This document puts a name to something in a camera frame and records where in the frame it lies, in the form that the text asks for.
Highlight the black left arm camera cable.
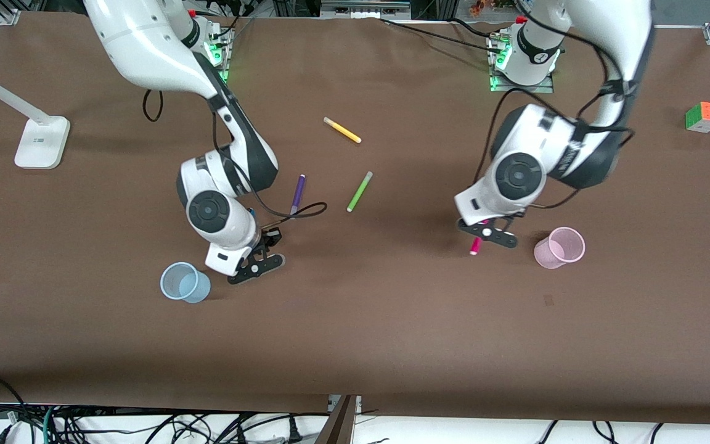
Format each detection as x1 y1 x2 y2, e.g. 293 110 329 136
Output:
475 12 636 210

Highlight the dark table support beam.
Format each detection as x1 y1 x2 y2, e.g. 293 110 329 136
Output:
315 395 359 444

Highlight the yellow marker pen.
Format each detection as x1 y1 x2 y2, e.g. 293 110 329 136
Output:
323 117 362 144

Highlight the translucent pink plastic cup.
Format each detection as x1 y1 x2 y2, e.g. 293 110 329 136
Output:
534 227 586 269

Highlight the green marker pen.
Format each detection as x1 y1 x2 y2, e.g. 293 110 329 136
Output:
346 171 373 213

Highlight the white desk lamp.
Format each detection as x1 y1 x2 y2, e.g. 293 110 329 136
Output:
0 62 71 170

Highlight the colourful puzzle cube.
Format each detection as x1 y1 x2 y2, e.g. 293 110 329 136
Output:
685 101 710 134

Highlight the translucent blue plastic cup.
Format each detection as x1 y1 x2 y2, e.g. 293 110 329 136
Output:
160 261 211 304

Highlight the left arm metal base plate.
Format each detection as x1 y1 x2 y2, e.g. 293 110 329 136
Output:
488 31 556 94

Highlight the thin black table cable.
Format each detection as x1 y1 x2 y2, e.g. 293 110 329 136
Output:
380 17 504 53

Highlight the metal rail unit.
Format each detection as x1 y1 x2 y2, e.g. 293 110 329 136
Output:
320 0 412 19

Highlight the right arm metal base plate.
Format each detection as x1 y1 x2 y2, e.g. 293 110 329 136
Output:
207 25 235 84

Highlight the pink marker pen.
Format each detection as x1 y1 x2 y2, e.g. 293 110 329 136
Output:
470 219 490 256

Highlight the purple marker pen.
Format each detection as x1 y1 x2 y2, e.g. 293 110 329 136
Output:
290 175 306 216

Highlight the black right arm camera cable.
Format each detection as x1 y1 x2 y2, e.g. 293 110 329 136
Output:
142 89 328 226

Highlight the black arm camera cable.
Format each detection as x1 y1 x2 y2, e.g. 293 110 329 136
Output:
142 89 328 226
475 12 636 210

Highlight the brown table cover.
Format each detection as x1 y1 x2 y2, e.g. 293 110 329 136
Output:
0 11 710 426

